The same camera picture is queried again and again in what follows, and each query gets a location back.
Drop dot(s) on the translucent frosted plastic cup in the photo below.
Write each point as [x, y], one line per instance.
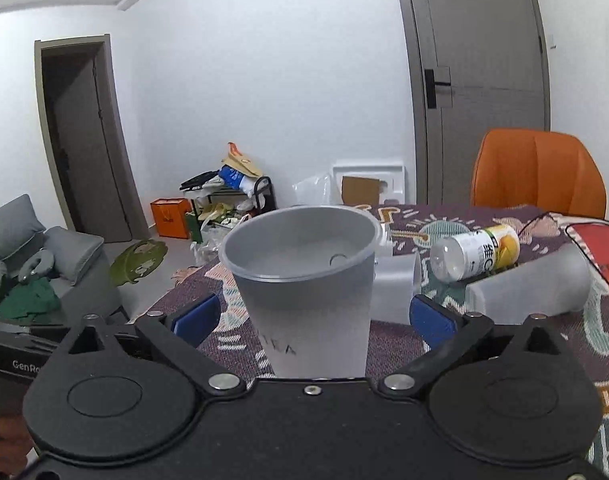
[529, 290]

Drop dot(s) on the white plastic cup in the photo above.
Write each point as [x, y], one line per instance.
[397, 290]
[309, 310]

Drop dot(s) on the green paper bag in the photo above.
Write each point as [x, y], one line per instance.
[193, 225]

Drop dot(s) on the grey sofa cushion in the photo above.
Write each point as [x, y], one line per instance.
[9, 225]

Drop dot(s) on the white plastic bag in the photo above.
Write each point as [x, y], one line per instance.
[212, 240]

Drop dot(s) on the grey sofa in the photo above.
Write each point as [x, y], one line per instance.
[79, 290]

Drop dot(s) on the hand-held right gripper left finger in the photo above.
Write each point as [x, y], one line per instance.
[197, 319]

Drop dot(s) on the orange chair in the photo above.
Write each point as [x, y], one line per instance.
[534, 175]

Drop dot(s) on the black shoe rack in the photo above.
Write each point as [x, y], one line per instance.
[264, 195]

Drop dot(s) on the green leaf-shaped mat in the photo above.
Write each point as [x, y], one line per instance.
[137, 262]

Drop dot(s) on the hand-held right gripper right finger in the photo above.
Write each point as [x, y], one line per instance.
[431, 319]

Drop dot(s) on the blue and white bag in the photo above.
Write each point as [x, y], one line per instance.
[232, 176]

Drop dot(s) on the white foam packaging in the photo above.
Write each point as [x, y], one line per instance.
[369, 167]

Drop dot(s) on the clear plastic bag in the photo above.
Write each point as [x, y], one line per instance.
[314, 190]

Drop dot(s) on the brown cardboard piece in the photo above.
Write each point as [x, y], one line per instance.
[360, 190]

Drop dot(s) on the orange paper bag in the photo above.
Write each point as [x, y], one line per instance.
[170, 217]

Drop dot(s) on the dark brown door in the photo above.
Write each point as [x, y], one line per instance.
[84, 160]

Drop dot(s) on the white bottle with yellow label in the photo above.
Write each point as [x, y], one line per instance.
[477, 255]

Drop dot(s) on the white plastic object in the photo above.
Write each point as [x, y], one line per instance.
[386, 242]

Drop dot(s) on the patterned purple tablecloth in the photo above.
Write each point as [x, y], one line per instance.
[399, 350]

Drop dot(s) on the grey door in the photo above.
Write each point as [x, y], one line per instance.
[484, 35]

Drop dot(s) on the grey neck pillow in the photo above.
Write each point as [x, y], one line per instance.
[34, 265]

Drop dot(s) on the beige paper bag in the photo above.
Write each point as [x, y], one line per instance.
[242, 162]

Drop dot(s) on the green cloth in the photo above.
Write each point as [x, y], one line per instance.
[32, 300]

